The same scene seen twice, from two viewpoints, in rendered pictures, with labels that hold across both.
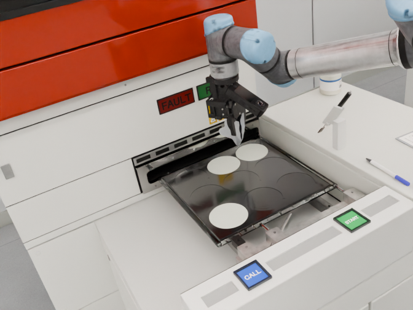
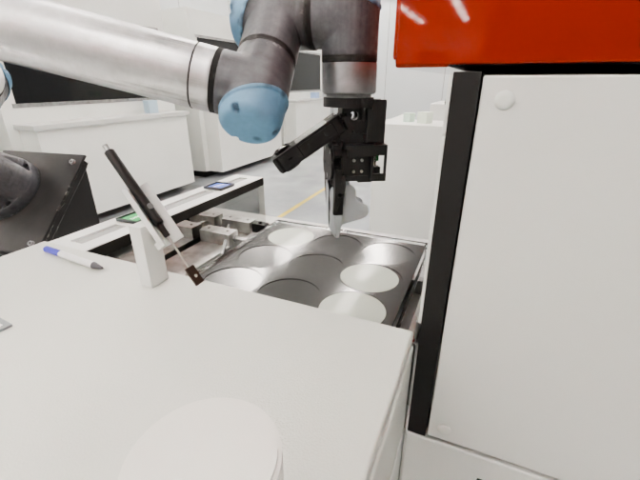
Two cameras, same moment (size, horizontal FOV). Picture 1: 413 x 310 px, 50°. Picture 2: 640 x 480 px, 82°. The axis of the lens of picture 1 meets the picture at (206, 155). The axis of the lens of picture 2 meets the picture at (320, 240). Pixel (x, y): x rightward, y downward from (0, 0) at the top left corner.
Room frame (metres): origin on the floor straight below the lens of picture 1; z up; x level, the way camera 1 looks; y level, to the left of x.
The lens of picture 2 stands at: (1.48, -0.49, 1.21)
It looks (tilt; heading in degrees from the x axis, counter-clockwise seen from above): 23 degrees down; 137
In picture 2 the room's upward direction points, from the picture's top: straight up
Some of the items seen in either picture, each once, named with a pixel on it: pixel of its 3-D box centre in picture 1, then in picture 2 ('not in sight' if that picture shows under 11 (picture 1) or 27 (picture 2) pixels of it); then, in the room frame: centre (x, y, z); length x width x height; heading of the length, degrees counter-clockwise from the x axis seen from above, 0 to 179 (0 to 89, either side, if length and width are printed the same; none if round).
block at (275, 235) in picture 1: (281, 242); (218, 234); (0.76, -0.14, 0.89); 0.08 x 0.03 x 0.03; 24
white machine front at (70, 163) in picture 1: (141, 138); (462, 190); (1.16, 0.18, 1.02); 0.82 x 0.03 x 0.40; 114
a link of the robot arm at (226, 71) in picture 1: (223, 68); (348, 81); (1.10, -0.08, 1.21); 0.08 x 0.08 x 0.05
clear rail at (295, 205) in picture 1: (280, 213); (233, 250); (0.86, -0.16, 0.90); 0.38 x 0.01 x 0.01; 114
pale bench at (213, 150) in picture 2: not in sight; (222, 96); (-3.86, 2.46, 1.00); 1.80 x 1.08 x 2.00; 114
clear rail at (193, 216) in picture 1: (185, 207); (347, 233); (0.95, 0.08, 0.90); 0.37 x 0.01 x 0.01; 24
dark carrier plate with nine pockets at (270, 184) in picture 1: (241, 181); (315, 267); (1.03, -0.09, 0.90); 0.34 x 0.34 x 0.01; 24
